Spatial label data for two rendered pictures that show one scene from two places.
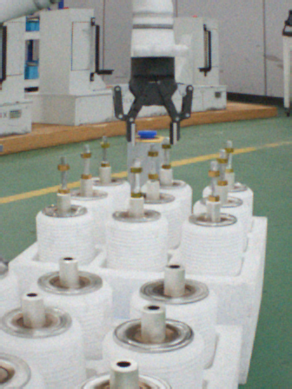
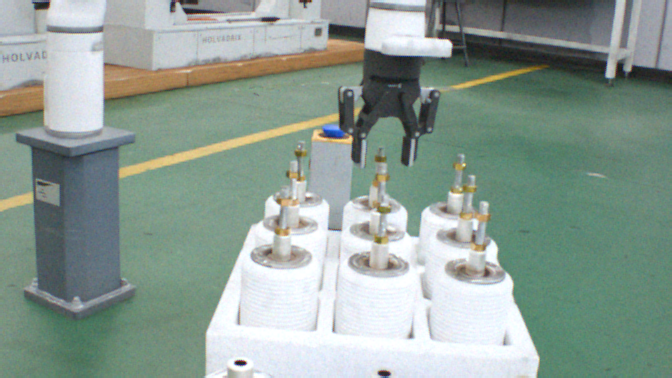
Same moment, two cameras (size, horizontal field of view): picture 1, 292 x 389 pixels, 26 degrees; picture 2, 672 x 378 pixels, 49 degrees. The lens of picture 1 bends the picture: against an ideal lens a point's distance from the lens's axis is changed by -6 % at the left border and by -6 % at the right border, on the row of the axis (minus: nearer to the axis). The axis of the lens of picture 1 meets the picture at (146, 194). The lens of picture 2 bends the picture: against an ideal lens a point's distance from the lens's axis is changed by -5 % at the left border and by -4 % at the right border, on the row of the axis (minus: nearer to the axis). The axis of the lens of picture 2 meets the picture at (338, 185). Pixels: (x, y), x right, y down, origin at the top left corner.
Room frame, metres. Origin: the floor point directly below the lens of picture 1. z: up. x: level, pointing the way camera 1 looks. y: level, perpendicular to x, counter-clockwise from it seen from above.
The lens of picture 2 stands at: (0.14, 0.25, 0.60)
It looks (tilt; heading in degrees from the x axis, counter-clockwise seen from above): 16 degrees down; 348
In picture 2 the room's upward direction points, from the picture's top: 4 degrees clockwise
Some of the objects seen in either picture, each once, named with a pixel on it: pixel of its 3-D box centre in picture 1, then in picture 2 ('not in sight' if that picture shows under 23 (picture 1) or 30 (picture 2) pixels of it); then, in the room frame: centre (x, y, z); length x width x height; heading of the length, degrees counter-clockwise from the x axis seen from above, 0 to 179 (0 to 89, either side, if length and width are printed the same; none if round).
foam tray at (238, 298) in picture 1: (152, 286); (367, 338); (1.09, -0.01, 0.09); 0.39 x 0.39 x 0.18; 77
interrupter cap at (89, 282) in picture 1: (69, 283); not in sight; (0.67, 0.09, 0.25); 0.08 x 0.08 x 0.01
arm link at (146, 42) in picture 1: (155, 39); (402, 26); (1.07, -0.01, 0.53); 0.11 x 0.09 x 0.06; 12
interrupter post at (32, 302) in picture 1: (33, 310); not in sight; (0.56, 0.11, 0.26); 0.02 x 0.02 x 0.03
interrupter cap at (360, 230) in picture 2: (152, 199); (377, 232); (1.09, -0.01, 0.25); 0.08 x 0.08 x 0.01
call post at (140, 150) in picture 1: (147, 210); (326, 224); (1.39, 0.00, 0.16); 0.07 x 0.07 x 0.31; 77
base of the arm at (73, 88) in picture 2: not in sight; (75, 82); (1.43, 0.43, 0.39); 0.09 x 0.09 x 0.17; 48
